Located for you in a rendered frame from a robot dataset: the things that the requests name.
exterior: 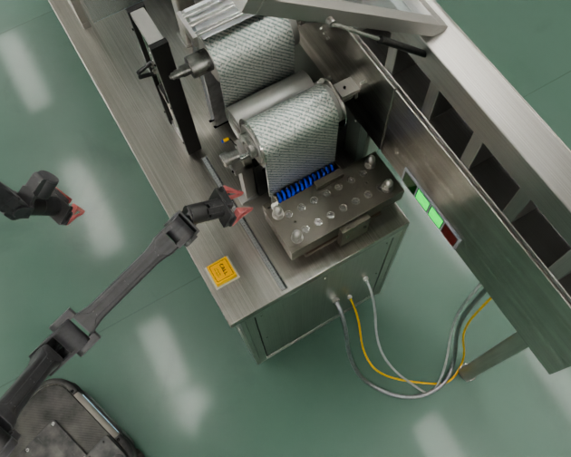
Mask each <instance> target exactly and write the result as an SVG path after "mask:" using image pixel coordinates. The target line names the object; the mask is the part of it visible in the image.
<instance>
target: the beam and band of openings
mask: <svg viewBox="0 0 571 457"><path fill-rule="evenodd" d="M425 1H426V2H427V3H428V4H429V5H430V7H431V8H432V9H433V10H434V11H435V12H436V13H437V14H438V16H439V17H440V18H441V19H442V20H443V21H444V22H445V24H446V25H447V26H448V27H447V29H446V30H445V31H444V32H442V33H440V34H437V35H435V36H426V35H418V34H405V33H397V32H390V31H382V30H374V29H367V28H360V27H352V26H349V27H352V28H354V29H357V30H360V31H363V32H366V33H368V34H373V35H376V36H379V35H382V36H385V37H388V38H391V39H393V40H396V41H399V42H402V43H405V44H409V45H412V46H415V47H418V48H420V49H422V50H425V52H426V57H425V58H423V57H420V56H418V55H415V54H412V53H407V52H404V51H401V50H398V49H395V48H392V47H390V46H386V45H383V44H378V43H377V41H376V40H373V39H371V38H368V37H365V36H361V35H358V34H354V35H355V37H356V38H357V39H358V40H359V42H360V43H361V44H362V45H363V47H364V48H365V49H366V51H367V52H368V53H369V54H370V55H371V57H372V58H373V59H374V61H375V62H377V63H378V65H379V66H380V67H381V68H382V70H383V71H384V72H385V74H386V75H387V76H388V77H389V78H390V80H391V81H392V82H393V84H394V85H395V86H396V87H397V89H398V90H399V91H400V92H401V94H402V95H403V96H404V97H405V99H406V100H407V101H408V102H409V104H410V105H411V106H412V108H413V109H414V110H415V111H416V112H417V113H418V114H419V115H420V117H421V118H422V119H423V120H424V122H425V123H426V124H427V125H428V127H429V128H430V129H431V131H432V132H433V133H434V134H435V136H436V137H437V138H438V139H439V141H440V142H441V143H442V144H443V146H444V147H445V148H446V149H447V151H448V152H449V153H450V155H451V156H452V157H453V158H454V160H455V161H456V162H457V163H458V164H459V165H460V166H461V167H462V169H463V170H464V171H465V172H466V174H467V175H468V176H469V178H470V179H471V180H472V181H473V183H474V184H475V185H476V186H477V188H478V189H479V190H480V191H481V193H482V194H483V195H484V196H485V198H486V199H487V200H488V201H489V203H490V204H491V205H492V207H493V208H494V209H495V210H496V212H497V213H498V214H499V215H500V216H501V217H502V218H503V219H504V221H505V222H506V223H507V224H508V226H509V227H510V228H511V230H512V231H513V232H514V233H515V235H516V236H517V237H518V238H519V240H520V241H521V242H522V243H523V245H524V246H525V247H526V248H527V250H528V251H529V252H530V254H531V255H532V256H533V257H534V259H535V260H536V261H537V262H538V264H539V265H540V266H541V267H542V268H543V269H544V270H545V271H546V273H547V274H548V275H549V277H550V278H551V279H552V280H553V281H554V283H555V284H556V285H557V287H558V288H559V289H560V290H561V292H562V293H563V294H564V295H565V297H566V298H567V299H568V301H569V302H570V303H571V153H570V152H569V151H568V150H567V149H566V148H565V147H564V145H563V144H562V143H561V142H560V141H559V140H558V139H557V138H556V136H555V135H554V134H553V133H552V132H551V131H550V130H549V129H548V128H547V126H546V125H545V124H544V123H543V122H542V121H541V120H540V119H539V118H538V117H537V116H536V115H535V114H534V113H533V112H532V111H531V110H530V108H529V107H528V106H527V105H526V104H525V103H524V102H523V101H522V100H521V98H520V97H519V96H518V95H517V94H516V93H515V92H514V91H513V89H512V88H511V87H510V86H509V85H508V84H507V83H506V82H505V80H504V79H503V78H502V77H501V76H500V75H499V74H498V73H497V72H496V70H495V69H494V68H493V67H492V66H491V65H490V64H489V63H488V61H487V60H486V59H485V58H484V57H483V56H482V55H481V54H480V53H479V51H478V50H477V49H476V48H475V47H474V46H473V45H472V44H471V42H470V41H469V40H468V39H467V38H466V37H465V36H464V35H463V34H462V32H461V31H460V30H459V29H458V28H457V27H456V26H455V25H454V23H453V22H452V21H451V20H450V19H449V18H448V17H447V16H446V15H445V14H444V13H443V12H442V11H441V10H440V9H439V7H438V6H437V5H436V4H435V3H434V2H433V1H432V0H425Z"/></svg>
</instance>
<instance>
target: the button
mask: <svg viewBox="0 0 571 457"><path fill-rule="evenodd" d="M207 269H208V272H209V274H210V275H211V276H212V278H213V280H214V282H215V283H216V285H217V287H220V286H221V285H223V284H225V283H227V282H228V281H229V280H231V279H233V278H235V277H237V273H236V272H235V270H234V268H233V267H232V266H231V264H230V262H229V261H228V259H227V257H223V258H222V259H220V260H218V261H216V262H215V263H213V264H211V265H209V266H207Z"/></svg>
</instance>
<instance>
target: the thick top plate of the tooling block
mask: <svg viewBox="0 0 571 457"><path fill-rule="evenodd" d="M369 155H373V156H374V157H375V162H376V166H375V167H374V168H373V169H371V170H369V169H367V168H365V166H364V162H365V159H366V158H367V157H368V156H369ZM369 155H367V156H365V157H364V158H362V159H360V160H358V161H356V162H354V163H353V164H351V165H349V166H347V167H345V168H343V169H342V172H343V173H344V176H343V177H342V178H340V179H338V180H336V181H334V182H332V183H330V184H328V185H327V186H325V187H323V188H321V189H319V190H317V189H316V188H315V186H314V185H313V186H311V187H309V188H307V189H305V190H303V191H301V192H299V193H297V194H295V195H294V196H292V197H291V198H289V199H286V200H284V201H282V202H281V203H279V206H280V207H281V208H282V209H283V211H284V217H283V218H282V219H280V220H277V219H274V218H273V217H272V212H273V210H272V209H268V210H266V211H265V215H266V221H267V222H268V224H269V226H270V227H271V229H272V230H273V231H274V233H275V234H276V236H277V238H278V240H279V241H280V243H281V244H282V246H283V247H284V249H285V251H286V253H287V254H288V256H289V257H290V258H291V260H294V259H296V258H298V257H300V256H302V255H303V254H304V253H306V252H308V251H310V250H311V249H313V248H316V247H318V246H319V245H321V244H323V243H325V242H326V241H327V240H329V239H331V238H333V237H335V236H337V235H338V234H339V228H341V227H343V226H344V225H346V224H348V223H350V222H352V221H353V220H355V219H358V218H359V217H361V216H362V215H364V214H366V213H368V215H369V216H372V215H373V214H375V213H377V212H379V211H380V210H382V209H385V208H386V207H388V206H390V205H392V204H393V203H394V202H396V201H398V200H400V199H401V198H402V195H403V192H404V189H403V187H402V186H401V184H400V183H399V182H398V181H397V180H396V179H395V177H394V176H393V175H392V173H391V172H390V170H389V169H388V168H387V166H386V165H385V164H384V162H383V161H382V159H381V158H380V157H379V155H378V154H377V153H376V151H375V152H373V153H371V154H369ZM387 179H391V180H392V181H393V190H392V192H390V193H386V192H384V191H382V184H383V182H384V181H385V180H387ZM296 229H298V230H300V231H301V232H302V235H303V237H304V239H303V241H302V242H301V243H299V244H296V243H294V242H293V241H292V240H291V236H292V232H294V230H296Z"/></svg>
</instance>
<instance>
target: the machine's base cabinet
mask: <svg viewBox="0 0 571 457"><path fill-rule="evenodd" d="M407 228H408V227H407ZM407 228H405V229H403V230H401V231H399V232H398V233H396V234H394V235H392V236H391V237H389V238H387V239H386V240H384V241H382V242H381V243H379V244H377V245H375V246H374V247H372V248H369V249H368V250H366V251H364V252H363V253H362V254H360V255H358V256H357V257H355V258H352V259H351V260H349V261H347V262H345V263H344V264H342V265H341V266H339V267H337V268H335V269H334V270H332V271H330V272H328V273H327V274H325V275H323V276H321V277H319V278H318V279H316V280H315V281H313V282H311V283H310V284H308V285H306V286H304V287H302V288H300V289H298V290H297V291H295V292H294V293H292V294H291V295H289V296H287V297H285V298H283V299H281V300H280V301H278V302H276V303H274V304H273V305H272V306H269V307H268V308H266V309H264V310H263V311H261V312H259V313H257V314H256V315H254V316H251V317H250V318H249V319H247V320H245V321H244V322H242V323H240V324H239V325H237V326H236V328H237V330H238V332H239V333H240V335H241V337H242V338H243V340H244V342H245V344H246V346H247V348H248V350H249V352H250V353H251V355H252V356H253V357H254V359H255V361H256V363H257V364H258V365H259V364H261V363H262V362H264V361H265V360H266V359H268V358H270V357H272V356H273V355H276V354H277V353H279V352H281V351H282V350H284V349H286V348H287V347H289V346H290V345H292V344H294V343H295V342H297V341H299V340H300V339H302V338H304V337H306V336H307V335H310V334H311V333H313V332H314V331H315V330H317V329H319V328H320V327H322V326H324V325H326V324H328V323H329V322H331V321H333V320H334V319H336V318H337V317H339V316H340V315H339V312H338V310H337V307H336V305H335V304H333V302H332V300H333V299H334V298H336V297H338V298H339V299H340V301H339V303H340V306H341V308H342V310H343V312H344V313H346V312H348V311H349V310H351V309H353V305H352V303H351V301H350V300H348V299H347V296H349V295H352V297H353V298H352V301H353V303H354V305H355V306H358V305H360V304H361V303H362V302H364V301H366V300H367V299H369V298H371V294H370V291H369V288H368V287H367V284H366V282H363V278H364V277H368V278H369V280H368V281H369V284H370V286H371V288H372V291H373V295H374V296H375V295H376V294H379V293H380V292H381V289H382V286H383V283H384V281H385V279H386V277H387V275H388V272H389V270H390V268H391V265H392V262H393V260H394V258H395V256H396V253H397V251H398V249H399V246H400V244H401V242H402V239H403V236H404V234H405V232H406V229H407Z"/></svg>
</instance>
